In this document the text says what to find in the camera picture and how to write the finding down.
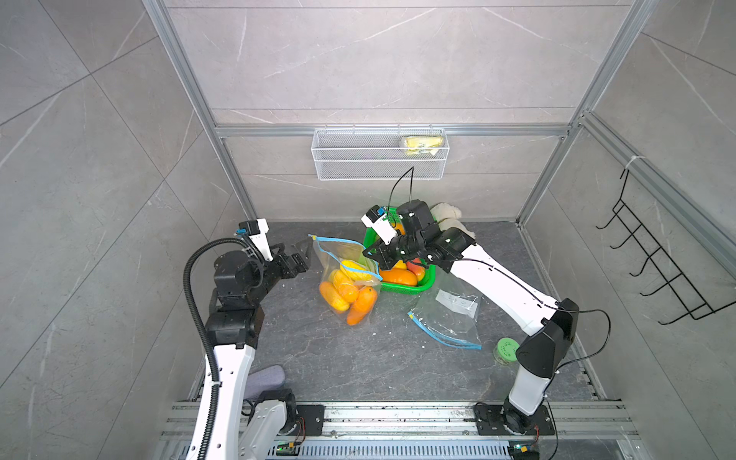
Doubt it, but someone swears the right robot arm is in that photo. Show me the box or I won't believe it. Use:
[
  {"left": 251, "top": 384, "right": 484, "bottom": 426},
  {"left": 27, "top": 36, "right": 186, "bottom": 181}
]
[{"left": 361, "top": 199, "right": 584, "bottom": 435}]

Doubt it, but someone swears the red mango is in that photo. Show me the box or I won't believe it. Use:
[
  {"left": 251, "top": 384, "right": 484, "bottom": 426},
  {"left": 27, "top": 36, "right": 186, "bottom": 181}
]
[{"left": 406, "top": 261, "right": 427, "bottom": 283}]

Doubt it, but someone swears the clear zip-top bag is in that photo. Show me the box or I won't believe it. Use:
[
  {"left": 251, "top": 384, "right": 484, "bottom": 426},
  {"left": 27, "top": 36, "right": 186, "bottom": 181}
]
[
  {"left": 408, "top": 272, "right": 484, "bottom": 351},
  {"left": 310, "top": 235, "right": 383, "bottom": 323}
]

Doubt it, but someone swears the black wall hook rack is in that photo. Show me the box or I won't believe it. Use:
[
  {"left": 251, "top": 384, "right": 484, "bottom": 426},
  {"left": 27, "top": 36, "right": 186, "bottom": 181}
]
[{"left": 595, "top": 169, "right": 735, "bottom": 326}]

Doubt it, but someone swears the green plastic basket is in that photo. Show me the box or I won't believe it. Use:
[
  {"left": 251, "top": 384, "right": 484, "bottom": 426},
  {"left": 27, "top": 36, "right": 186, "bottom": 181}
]
[{"left": 363, "top": 228, "right": 436, "bottom": 295}]

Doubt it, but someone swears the orange mango at basket front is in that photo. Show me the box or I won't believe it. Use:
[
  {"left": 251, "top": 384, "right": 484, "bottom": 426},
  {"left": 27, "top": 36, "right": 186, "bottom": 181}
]
[{"left": 379, "top": 268, "right": 419, "bottom": 287}]

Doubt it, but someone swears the metal base rail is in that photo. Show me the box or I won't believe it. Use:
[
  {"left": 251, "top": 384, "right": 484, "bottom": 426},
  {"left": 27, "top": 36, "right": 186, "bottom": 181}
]
[{"left": 154, "top": 401, "right": 649, "bottom": 459}]

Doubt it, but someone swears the white wire wall basket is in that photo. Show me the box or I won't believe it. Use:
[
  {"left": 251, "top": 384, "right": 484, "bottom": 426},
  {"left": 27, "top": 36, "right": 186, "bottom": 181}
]
[{"left": 310, "top": 128, "right": 450, "bottom": 181}]

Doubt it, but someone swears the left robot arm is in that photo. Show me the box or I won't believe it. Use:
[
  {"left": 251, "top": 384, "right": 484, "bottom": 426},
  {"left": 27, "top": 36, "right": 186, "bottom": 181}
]
[{"left": 183, "top": 218, "right": 312, "bottom": 459}]

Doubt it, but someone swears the yellow orange mango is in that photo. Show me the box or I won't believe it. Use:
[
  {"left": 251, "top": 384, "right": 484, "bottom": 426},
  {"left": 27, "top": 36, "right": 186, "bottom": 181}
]
[{"left": 319, "top": 282, "right": 350, "bottom": 312}]

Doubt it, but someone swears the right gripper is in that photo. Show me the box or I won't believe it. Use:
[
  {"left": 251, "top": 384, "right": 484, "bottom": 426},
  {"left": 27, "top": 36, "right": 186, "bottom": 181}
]
[{"left": 362, "top": 230, "right": 424, "bottom": 271}]

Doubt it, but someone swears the grey purple cloth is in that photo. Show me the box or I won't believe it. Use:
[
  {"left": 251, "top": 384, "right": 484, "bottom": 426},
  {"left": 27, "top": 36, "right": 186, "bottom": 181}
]
[{"left": 243, "top": 365, "right": 286, "bottom": 402}]

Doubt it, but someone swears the yellow sponge in wire basket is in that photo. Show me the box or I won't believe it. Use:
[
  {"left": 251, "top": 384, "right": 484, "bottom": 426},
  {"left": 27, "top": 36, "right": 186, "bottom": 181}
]
[{"left": 400, "top": 136, "right": 445, "bottom": 156}]

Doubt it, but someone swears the green round disc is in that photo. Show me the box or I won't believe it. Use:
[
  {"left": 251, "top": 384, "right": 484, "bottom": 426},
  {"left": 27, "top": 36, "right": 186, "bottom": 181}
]
[{"left": 494, "top": 337, "right": 519, "bottom": 365}]

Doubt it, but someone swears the white plush toy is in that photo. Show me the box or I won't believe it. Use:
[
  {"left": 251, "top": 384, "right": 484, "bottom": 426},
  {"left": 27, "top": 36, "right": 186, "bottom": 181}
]
[{"left": 430, "top": 202, "right": 475, "bottom": 239}]

